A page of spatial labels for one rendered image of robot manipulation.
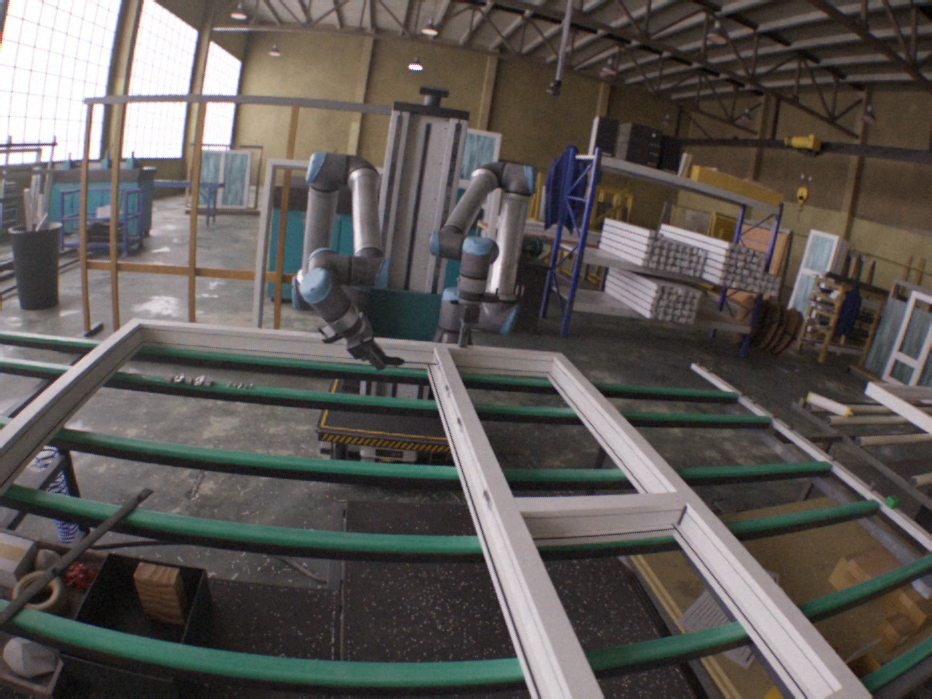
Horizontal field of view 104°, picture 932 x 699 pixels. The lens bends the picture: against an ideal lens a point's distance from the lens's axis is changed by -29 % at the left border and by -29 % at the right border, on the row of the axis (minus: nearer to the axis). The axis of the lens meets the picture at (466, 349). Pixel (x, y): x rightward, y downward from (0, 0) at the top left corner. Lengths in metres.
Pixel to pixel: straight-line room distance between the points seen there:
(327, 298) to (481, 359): 0.61
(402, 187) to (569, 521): 1.76
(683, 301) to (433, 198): 3.85
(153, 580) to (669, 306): 5.27
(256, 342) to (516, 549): 1.11
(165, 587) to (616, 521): 0.89
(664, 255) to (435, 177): 3.62
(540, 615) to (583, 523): 0.31
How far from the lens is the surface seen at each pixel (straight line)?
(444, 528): 1.41
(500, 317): 2.19
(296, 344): 1.65
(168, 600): 1.11
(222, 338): 1.70
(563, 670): 0.70
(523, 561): 0.83
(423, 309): 2.37
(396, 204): 2.33
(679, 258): 5.69
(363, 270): 1.44
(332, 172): 1.88
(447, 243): 1.73
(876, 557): 1.68
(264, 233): 3.71
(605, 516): 1.03
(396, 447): 2.34
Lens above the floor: 1.48
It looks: 19 degrees down
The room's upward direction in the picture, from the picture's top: 9 degrees clockwise
